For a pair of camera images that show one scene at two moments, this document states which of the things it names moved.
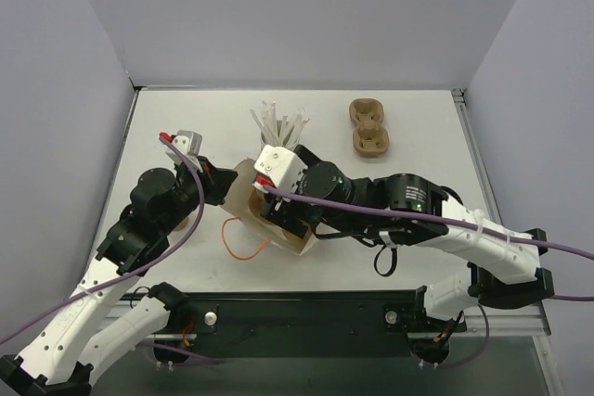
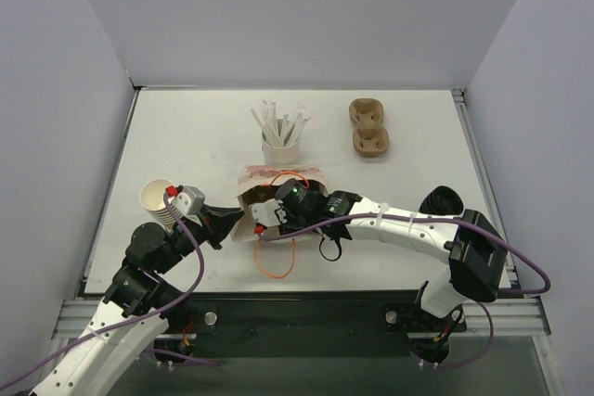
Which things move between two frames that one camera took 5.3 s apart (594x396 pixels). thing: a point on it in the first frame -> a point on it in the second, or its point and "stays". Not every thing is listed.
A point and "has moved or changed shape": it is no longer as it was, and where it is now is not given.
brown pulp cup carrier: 370,138 stays
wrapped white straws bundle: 278,132 stays
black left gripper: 212,180 -> 213,224
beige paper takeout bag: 246,204 has moved or changed shape
